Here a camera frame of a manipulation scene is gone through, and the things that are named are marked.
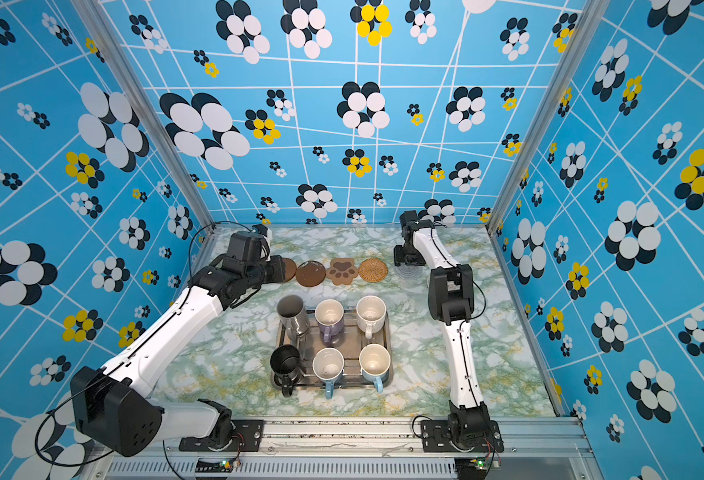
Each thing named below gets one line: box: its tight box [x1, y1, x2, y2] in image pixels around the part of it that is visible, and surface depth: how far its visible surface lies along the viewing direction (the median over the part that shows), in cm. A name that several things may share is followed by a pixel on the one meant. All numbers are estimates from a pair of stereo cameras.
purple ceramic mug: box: [314, 298, 345, 343], surface depth 91 cm
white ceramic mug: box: [356, 295, 387, 339], surface depth 91 cm
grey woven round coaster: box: [394, 264, 430, 280], surface depth 107 cm
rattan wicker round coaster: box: [358, 258, 389, 283], surface depth 107 cm
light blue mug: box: [312, 347, 345, 400], surface depth 79 cm
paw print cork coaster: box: [326, 258, 359, 286], surface depth 107 cm
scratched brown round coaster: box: [296, 260, 327, 287], surface depth 107 cm
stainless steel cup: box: [276, 294, 310, 346], surface depth 90 cm
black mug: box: [270, 344, 301, 398], surface depth 80 cm
